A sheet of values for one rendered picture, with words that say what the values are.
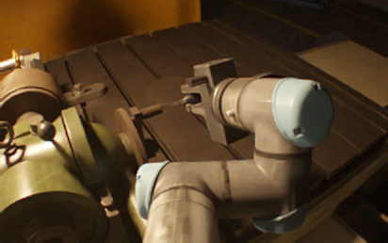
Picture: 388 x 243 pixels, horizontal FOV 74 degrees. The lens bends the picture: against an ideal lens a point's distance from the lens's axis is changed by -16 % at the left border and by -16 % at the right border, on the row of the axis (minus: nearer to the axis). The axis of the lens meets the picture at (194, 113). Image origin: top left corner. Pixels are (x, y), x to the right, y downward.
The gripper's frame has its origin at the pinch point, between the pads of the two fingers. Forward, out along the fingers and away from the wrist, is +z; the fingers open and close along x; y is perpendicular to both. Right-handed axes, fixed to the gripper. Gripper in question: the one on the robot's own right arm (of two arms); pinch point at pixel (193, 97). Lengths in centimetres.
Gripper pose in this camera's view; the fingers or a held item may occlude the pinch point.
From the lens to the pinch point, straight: 59.4
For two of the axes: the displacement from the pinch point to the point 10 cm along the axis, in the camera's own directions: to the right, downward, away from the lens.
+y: -8.7, 3.1, -3.9
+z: -4.3, -1.0, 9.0
